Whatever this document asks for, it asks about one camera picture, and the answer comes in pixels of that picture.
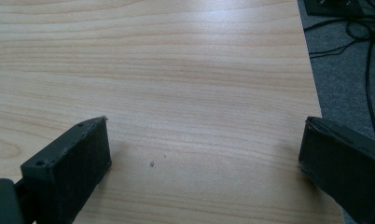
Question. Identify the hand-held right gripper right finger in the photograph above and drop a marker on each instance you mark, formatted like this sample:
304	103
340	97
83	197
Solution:
344	171

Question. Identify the black device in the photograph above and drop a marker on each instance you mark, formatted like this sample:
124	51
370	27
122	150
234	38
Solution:
335	7

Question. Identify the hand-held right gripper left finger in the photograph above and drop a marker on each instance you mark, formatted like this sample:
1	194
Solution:
67	168

